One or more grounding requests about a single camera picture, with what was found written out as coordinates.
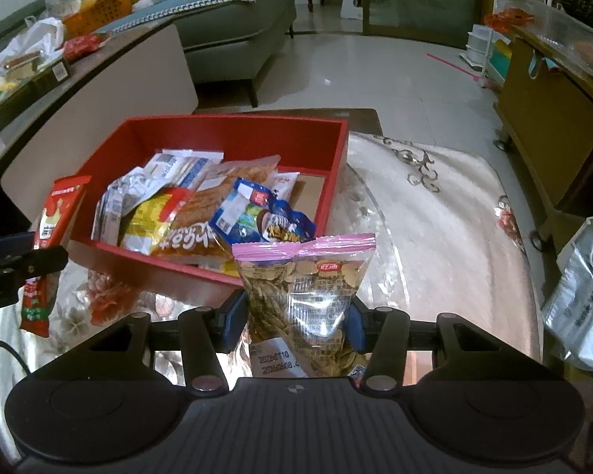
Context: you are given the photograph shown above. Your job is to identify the white shelf rack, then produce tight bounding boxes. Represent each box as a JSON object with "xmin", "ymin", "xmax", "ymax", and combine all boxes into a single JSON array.
[{"xmin": 466, "ymin": 24, "xmax": 498, "ymax": 68}]

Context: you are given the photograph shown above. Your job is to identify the teal storage box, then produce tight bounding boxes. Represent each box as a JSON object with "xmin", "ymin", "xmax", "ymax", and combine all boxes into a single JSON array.
[{"xmin": 488, "ymin": 41, "xmax": 516, "ymax": 81}]

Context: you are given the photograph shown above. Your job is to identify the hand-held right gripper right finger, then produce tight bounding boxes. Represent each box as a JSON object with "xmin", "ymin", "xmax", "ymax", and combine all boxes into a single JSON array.
[{"xmin": 345, "ymin": 296, "xmax": 570, "ymax": 392}]

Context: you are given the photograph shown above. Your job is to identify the silver plastic bag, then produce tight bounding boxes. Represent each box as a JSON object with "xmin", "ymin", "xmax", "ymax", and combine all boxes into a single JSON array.
[{"xmin": 540, "ymin": 216, "xmax": 593, "ymax": 372}]

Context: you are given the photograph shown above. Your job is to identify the grey-green sofa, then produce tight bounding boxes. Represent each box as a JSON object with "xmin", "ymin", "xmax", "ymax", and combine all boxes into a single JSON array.
[{"xmin": 174, "ymin": 0, "xmax": 298, "ymax": 108}]

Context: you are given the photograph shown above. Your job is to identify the orange plastic bag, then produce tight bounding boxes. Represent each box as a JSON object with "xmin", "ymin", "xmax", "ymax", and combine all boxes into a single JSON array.
[{"xmin": 483, "ymin": 9, "xmax": 535, "ymax": 31}]

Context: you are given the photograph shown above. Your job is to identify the silver crumpled snack packet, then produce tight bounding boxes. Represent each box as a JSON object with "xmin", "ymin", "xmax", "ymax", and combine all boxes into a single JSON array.
[{"xmin": 90, "ymin": 167, "xmax": 155, "ymax": 246}]

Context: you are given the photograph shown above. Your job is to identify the blue patterned sofa blanket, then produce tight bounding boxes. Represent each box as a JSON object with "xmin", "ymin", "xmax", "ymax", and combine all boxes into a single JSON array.
[{"xmin": 98, "ymin": 0, "xmax": 283, "ymax": 36}]

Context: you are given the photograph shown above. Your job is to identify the tall red snack packet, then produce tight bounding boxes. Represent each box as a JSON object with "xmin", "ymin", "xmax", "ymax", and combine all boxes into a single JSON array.
[{"xmin": 19, "ymin": 175, "xmax": 93, "ymax": 339}]

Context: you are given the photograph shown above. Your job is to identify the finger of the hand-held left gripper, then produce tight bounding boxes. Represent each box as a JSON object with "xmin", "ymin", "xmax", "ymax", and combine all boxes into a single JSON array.
[
  {"xmin": 0, "ymin": 235, "xmax": 37, "ymax": 258},
  {"xmin": 0, "ymin": 245, "xmax": 70, "ymax": 278}
]

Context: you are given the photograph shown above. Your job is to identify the clear pink-top seed packet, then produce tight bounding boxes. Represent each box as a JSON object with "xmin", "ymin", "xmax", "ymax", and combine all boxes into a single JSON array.
[{"xmin": 231, "ymin": 233, "xmax": 377, "ymax": 382}]

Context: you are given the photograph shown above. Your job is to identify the white plastic bag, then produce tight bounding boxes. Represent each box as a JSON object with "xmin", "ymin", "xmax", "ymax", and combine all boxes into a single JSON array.
[{"xmin": 0, "ymin": 16, "xmax": 66, "ymax": 90}]

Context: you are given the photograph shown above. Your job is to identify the glass sliding door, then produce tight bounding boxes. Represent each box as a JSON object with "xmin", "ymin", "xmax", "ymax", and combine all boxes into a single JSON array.
[{"xmin": 360, "ymin": 0, "xmax": 501, "ymax": 46}]

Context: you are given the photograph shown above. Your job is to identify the orange plastic basket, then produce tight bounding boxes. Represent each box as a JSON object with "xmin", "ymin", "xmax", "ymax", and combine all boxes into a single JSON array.
[{"xmin": 60, "ymin": 0, "xmax": 143, "ymax": 39}]

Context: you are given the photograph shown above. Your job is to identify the red and yellow snack packet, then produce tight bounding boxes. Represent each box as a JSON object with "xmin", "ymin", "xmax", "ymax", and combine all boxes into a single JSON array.
[{"xmin": 120, "ymin": 188, "xmax": 195, "ymax": 254}]

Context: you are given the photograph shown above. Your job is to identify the wooden cabinet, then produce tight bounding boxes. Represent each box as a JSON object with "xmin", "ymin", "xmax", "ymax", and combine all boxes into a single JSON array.
[{"xmin": 493, "ymin": 24, "xmax": 593, "ymax": 254}]

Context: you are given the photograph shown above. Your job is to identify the black cable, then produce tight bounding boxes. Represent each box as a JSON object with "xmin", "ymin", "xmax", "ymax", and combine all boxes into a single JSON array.
[{"xmin": 0, "ymin": 337, "xmax": 31, "ymax": 375}]

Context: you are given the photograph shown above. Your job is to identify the red cardboard box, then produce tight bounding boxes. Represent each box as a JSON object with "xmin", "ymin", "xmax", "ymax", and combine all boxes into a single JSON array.
[{"xmin": 66, "ymin": 115, "xmax": 351, "ymax": 288}]

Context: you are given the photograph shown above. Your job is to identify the dark green box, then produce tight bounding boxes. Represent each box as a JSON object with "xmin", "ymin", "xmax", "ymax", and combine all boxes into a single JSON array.
[{"xmin": 0, "ymin": 60, "xmax": 73, "ymax": 132}]

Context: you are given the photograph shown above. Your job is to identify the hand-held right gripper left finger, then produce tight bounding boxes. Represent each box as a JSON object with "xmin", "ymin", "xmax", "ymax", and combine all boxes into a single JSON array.
[{"xmin": 27, "ymin": 292, "xmax": 251, "ymax": 397}]

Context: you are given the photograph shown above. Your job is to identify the small red snack packet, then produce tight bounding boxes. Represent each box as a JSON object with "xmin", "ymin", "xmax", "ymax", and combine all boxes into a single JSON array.
[{"xmin": 62, "ymin": 34, "xmax": 104, "ymax": 58}]

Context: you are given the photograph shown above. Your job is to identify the orange clear biscuit packet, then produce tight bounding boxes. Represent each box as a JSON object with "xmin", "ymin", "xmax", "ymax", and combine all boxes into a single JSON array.
[{"xmin": 152, "ymin": 154, "xmax": 283, "ymax": 263}]

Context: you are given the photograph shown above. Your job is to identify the beige coffee table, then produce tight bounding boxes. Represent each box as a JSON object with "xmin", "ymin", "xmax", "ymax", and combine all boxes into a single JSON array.
[{"xmin": 0, "ymin": 22, "xmax": 199, "ymax": 204}]

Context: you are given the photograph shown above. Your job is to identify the white black print snack packet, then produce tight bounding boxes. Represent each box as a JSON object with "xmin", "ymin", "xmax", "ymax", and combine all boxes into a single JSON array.
[{"xmin": 271, "ymin": 171, "xmax": 302, "ymax": 199}]

